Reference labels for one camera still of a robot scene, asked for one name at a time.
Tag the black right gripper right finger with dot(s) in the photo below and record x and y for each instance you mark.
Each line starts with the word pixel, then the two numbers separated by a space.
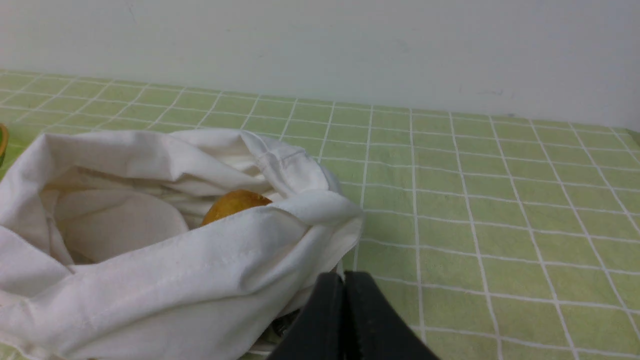
pixel 372 329

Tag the green checkered tablecloth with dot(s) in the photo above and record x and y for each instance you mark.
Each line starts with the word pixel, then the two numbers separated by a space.
pixel 494 237

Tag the orange fruit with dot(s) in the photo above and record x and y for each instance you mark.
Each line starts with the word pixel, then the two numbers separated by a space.
pixel 232 203

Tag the white cloth bag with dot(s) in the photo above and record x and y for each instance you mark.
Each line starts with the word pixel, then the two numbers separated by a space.
pixel 103 256

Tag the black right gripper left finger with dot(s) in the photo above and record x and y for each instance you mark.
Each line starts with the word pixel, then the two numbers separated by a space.
pixel 315 334

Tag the green glass bowl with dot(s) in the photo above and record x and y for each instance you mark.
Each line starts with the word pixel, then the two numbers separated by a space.
pixel 4 142

